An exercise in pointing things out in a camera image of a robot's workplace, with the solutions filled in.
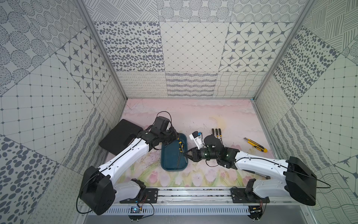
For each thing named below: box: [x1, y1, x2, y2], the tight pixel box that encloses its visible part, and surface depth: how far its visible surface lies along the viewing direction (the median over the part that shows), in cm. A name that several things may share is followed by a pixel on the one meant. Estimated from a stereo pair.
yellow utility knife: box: [243, 137, 268, 154], surface depth 95 cm
